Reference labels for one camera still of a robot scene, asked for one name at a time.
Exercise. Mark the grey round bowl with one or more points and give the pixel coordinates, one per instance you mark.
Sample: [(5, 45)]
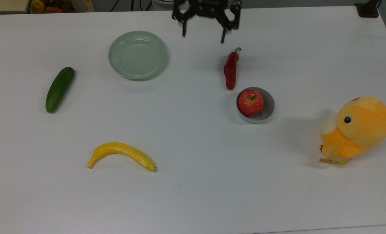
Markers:
[(269, 107)]

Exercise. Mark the yellow toy fruit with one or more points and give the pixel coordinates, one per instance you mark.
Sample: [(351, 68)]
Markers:
[(38, 6)]

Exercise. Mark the yellow banana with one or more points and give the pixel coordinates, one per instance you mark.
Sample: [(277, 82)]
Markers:
[(121, 149)]

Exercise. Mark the green cucumber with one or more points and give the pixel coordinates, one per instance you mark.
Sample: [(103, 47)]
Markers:
[(59, 89)]

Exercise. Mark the red chili pepper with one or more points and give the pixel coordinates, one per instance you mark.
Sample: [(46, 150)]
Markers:
[(231, 70)]

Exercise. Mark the red apple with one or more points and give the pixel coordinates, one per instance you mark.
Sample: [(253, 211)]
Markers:
[(250, 103)]

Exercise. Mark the black tripod legs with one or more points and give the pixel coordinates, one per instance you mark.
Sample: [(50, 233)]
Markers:
[(132, 5)]

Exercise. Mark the clear bin of toy food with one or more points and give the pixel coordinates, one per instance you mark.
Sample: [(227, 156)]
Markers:
[(59, 6)]

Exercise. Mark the black table clamp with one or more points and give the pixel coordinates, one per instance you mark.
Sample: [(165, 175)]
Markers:
[(367, 10)]

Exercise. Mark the orange plush toy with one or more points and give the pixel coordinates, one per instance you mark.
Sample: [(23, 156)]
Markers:
[(362, 126)]

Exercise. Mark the beige cardboard box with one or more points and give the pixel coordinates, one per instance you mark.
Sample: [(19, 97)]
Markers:
[(4, 6)]

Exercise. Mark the pale green plate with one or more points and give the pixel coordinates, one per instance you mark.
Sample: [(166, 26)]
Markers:
[(137, 55)]

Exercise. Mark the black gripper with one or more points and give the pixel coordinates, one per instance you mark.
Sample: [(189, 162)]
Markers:
[(207, 7)]

